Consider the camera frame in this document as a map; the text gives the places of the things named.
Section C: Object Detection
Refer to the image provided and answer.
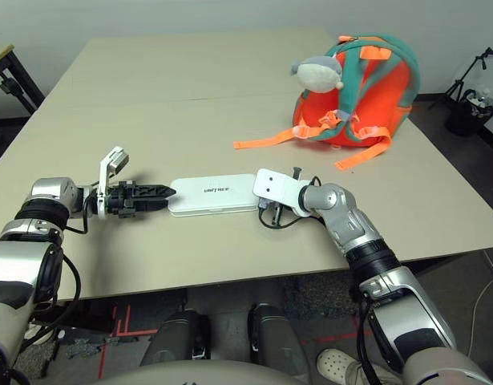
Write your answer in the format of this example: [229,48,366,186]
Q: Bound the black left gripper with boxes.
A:
[107,180,179,220]

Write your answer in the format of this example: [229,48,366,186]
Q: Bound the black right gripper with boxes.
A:
[258,198,285,229]

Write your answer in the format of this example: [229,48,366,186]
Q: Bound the white Unitree pencil case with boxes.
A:
[167,172,261,218]

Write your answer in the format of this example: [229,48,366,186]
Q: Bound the orange and teal backpack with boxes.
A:
[232,34,422,172]

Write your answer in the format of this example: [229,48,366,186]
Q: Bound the dark grey robot right leg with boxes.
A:
[247,302,312,377]

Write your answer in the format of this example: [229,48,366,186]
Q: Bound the dark grey robot leg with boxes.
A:
[247,302,312,377]
[140,310,212,367]

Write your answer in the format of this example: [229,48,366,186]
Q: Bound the red floor tape lines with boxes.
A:
[96,303,160,369]

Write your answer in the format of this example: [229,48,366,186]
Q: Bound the dark grey robot left leg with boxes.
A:
[140,310,212,367]

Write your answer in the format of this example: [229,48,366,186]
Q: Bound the grey white plush shark charm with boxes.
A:
[290,55,346,93]

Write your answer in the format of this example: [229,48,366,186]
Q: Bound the white perforated shoe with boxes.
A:
[315,347,360,385]

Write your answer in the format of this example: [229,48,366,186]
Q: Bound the grey jagged foam piece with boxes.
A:
[64,337,123,361]

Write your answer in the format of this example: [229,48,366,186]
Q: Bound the small white floor object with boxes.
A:
[22,323,58,347]

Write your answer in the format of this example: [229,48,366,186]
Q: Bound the grey robot torso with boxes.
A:
[92,359,308,385]

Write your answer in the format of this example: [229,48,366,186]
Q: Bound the beige trouser leg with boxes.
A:
[343,359,404,385]

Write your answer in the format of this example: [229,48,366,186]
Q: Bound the black bag on floor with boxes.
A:
[445,89,493,138]

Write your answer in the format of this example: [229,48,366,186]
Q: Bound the black tripod stand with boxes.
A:
[427,47,493,112]

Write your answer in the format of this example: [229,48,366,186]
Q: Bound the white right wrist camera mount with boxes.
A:
[253,168,313,212]

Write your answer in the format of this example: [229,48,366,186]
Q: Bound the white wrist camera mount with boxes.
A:
[96,145,131,221]
[253,168,313,212]

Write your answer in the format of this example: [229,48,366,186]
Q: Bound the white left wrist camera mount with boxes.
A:
[96,145,131,221]

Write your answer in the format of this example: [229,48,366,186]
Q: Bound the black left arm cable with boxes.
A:
[23,189,91,351]

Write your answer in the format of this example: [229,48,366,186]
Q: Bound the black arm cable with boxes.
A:
[23,189,91,351]
[257,175,392,385]

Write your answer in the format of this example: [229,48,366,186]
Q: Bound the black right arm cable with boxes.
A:
[257,175,392,385]

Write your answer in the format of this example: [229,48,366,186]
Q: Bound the white floor cable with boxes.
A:
[467,247,493,359]

